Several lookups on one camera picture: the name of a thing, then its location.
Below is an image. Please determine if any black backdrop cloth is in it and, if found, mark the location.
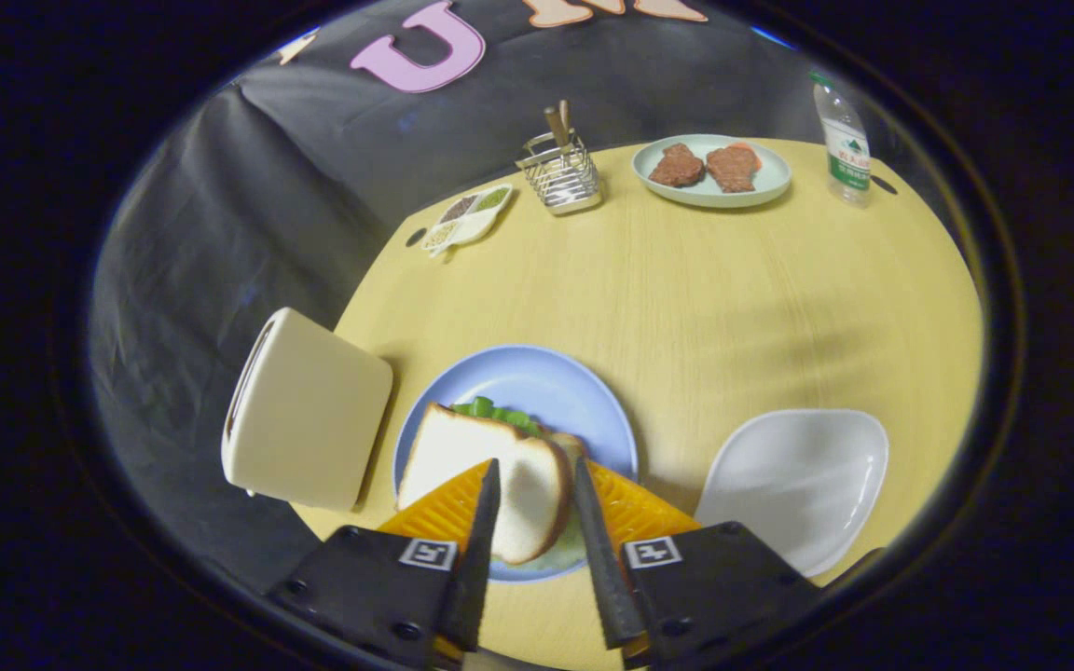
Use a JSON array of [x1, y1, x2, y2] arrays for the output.
[[89, 0, 948, 579]]

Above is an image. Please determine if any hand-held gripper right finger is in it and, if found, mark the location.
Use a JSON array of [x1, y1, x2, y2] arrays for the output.
[[574, 457, 822, 670]]

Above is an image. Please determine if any metal wire utensil holder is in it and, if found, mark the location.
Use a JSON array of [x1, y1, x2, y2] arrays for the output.
[[516, 130, 604, 216]]

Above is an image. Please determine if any plain bread slice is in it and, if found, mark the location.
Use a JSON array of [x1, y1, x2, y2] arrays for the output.
[[395, 403, 575, 567]]

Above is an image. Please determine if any clear water bottle green label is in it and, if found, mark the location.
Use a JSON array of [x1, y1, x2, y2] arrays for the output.
[[810, 73, 873, 208]]

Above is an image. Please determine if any white divided condiment dish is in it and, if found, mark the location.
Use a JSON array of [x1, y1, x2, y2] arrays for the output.
[[420, 184, 515, 259]]

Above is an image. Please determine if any brown meat patty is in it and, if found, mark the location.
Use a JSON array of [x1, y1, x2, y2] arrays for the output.
[[648, 143, 706, 188], [706, 144, 762, 194]]

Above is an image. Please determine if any green lettuce leaf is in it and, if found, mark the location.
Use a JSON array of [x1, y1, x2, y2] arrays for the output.
[[450, 396, 543, 437]]

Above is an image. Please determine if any white plate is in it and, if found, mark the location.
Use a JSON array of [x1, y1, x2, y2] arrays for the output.
[[694, 408, 890, 579]]

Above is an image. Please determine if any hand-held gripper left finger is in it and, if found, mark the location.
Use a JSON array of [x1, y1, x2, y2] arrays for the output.
[[267, 459, 503, 670]]

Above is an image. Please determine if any white toaster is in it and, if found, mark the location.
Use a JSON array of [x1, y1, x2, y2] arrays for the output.
[[221, 308, 394, 513]]

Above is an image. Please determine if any pale green plate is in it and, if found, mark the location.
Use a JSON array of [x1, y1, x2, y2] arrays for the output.
[[631, 134, 792, 209]]

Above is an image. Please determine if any blue plate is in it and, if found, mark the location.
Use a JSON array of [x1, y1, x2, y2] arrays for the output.
[[392, 345, 640, 584]]

